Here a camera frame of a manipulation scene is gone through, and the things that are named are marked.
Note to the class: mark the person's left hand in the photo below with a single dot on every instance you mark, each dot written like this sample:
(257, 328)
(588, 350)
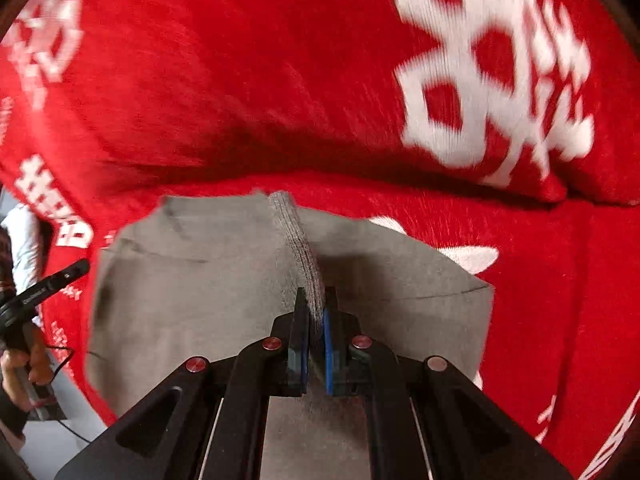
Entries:
(37, 365)

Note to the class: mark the red printed sofa cover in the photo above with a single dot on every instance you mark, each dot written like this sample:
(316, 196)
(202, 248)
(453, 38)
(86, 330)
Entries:
(250, 85)

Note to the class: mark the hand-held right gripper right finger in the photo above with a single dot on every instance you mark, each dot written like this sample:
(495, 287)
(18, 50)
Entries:
(330, 355)

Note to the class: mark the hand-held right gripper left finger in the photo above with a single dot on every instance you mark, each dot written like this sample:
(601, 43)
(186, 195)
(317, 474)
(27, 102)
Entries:
(299, 360)

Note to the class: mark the grey knit sweater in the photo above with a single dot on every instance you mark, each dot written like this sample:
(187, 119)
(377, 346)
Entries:
(200, 300)

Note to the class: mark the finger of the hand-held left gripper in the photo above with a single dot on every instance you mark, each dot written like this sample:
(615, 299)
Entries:
(62, 277)

